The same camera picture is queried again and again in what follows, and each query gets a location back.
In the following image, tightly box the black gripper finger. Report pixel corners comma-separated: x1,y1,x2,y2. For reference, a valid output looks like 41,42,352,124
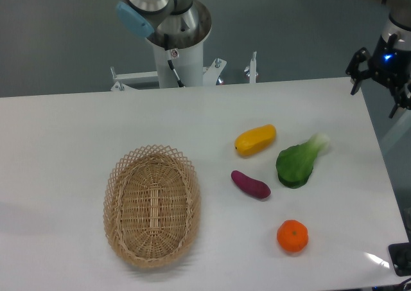
345,48,371,95
389,84,410,119

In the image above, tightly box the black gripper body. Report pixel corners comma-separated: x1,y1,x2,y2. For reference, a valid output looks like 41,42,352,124
368,33,410,87

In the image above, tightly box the purple sweet potato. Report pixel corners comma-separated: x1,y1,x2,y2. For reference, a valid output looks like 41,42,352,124
231,170,271,199

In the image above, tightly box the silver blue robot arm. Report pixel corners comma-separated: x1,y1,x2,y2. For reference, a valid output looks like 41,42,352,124
116,0,410,116

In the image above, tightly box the green bok choy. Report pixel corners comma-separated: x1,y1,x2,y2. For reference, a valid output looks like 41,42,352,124
275,133,330,189

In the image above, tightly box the yellow mango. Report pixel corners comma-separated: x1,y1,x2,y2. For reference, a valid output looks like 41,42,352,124
234,124,277,157

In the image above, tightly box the black device at table edge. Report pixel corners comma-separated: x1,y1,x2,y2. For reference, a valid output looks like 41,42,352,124
388,242,410,277

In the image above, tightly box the orange tangerine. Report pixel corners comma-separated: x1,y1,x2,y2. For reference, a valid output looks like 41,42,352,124
277,220,309,253

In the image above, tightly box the woven wicker basket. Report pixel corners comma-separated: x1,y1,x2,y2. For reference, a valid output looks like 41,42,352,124
103,145,201,269

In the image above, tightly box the white metal base frame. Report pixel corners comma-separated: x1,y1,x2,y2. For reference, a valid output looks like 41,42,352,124
110,51,259,91

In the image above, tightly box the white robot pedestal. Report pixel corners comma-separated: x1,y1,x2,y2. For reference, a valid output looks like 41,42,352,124
147,0,212,87

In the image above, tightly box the black cable on pedestal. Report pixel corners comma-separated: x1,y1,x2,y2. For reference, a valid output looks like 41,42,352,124
163,33,186,88

